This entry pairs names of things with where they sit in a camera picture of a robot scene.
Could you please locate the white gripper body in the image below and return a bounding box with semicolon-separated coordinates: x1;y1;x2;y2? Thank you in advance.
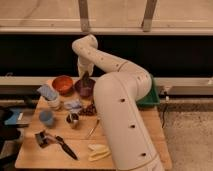
77;57;94;77

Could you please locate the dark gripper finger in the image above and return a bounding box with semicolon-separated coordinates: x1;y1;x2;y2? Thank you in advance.
82;71;89;84

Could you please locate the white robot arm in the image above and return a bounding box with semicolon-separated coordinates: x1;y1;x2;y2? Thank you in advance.
72;35;165;171

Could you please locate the purple bowl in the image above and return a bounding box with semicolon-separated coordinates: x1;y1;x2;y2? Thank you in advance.
74;79;95;98

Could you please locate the orange bowl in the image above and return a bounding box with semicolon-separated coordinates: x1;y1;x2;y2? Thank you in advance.
52;75;73;95

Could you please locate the crumpled grey cloth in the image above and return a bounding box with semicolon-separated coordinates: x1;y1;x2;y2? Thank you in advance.
64;99;82;113

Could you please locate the bunch of dark grapes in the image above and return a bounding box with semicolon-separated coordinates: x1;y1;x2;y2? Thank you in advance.
79;104;97;116

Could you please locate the white cup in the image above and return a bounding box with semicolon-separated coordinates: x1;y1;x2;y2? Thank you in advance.
47;97;61;110

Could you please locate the blue sponge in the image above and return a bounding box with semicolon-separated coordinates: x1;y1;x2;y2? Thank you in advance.
37;84;57;101

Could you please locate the small metal cup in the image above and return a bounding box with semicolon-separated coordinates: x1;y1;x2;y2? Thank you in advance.
66;113;79;129

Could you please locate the metal fork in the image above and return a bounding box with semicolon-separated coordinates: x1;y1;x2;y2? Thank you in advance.
85;119;100;139

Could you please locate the blue cup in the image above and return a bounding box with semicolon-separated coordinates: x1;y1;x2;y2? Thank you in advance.
39;110;54;127

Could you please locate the wooden board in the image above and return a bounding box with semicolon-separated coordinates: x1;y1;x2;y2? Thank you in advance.
14;77;173;171

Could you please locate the green tray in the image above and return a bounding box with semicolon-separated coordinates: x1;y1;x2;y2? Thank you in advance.
136;81;160;107

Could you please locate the metal black clip tool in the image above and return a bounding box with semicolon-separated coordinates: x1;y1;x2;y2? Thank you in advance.
35;131;57;148

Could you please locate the yellow banana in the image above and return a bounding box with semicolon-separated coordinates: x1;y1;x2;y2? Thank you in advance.
88;144;111;162

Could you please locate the blue book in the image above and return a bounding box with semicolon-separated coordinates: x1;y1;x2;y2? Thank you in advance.
4;108;31;126

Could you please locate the black handled knife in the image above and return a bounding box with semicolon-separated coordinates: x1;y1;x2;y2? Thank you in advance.
55;136;78;160

